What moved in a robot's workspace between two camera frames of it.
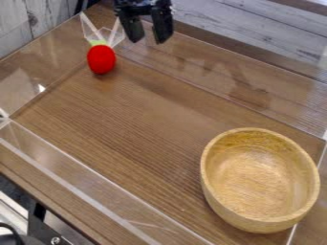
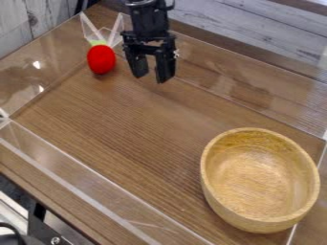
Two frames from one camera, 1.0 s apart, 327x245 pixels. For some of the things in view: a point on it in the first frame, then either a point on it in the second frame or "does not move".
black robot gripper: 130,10 -> 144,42
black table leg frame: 41,233 does not move
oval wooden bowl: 260,176 does not move
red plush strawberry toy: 102,58 does not move
